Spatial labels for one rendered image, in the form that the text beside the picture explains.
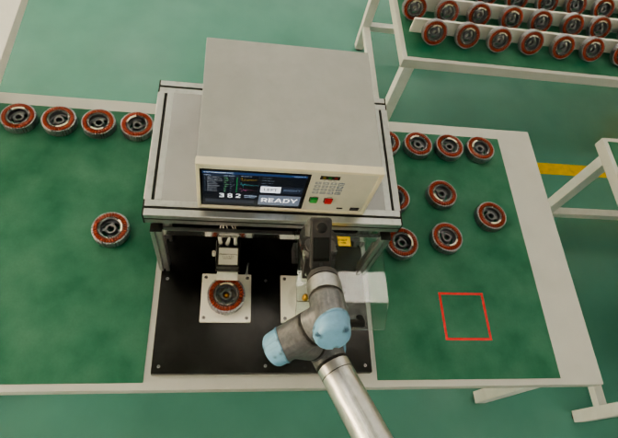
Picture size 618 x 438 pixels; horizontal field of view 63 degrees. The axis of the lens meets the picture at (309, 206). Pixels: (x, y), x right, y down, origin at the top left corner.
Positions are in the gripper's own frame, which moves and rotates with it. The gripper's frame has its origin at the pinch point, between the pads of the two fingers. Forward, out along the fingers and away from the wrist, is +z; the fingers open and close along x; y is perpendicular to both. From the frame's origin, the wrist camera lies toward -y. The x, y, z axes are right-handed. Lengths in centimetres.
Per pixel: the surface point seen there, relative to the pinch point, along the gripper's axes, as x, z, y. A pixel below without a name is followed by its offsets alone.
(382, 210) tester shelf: 20.3, 9.3, 3.4
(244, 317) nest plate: -14.9, 4.8, 42.4
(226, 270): -20.7, 10.0, 28.2
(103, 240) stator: -58, 26, 32
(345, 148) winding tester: 5.6, 5.4, -17.1
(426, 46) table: 64, 119, -8
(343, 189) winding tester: 6.5, 2.7, -7.3
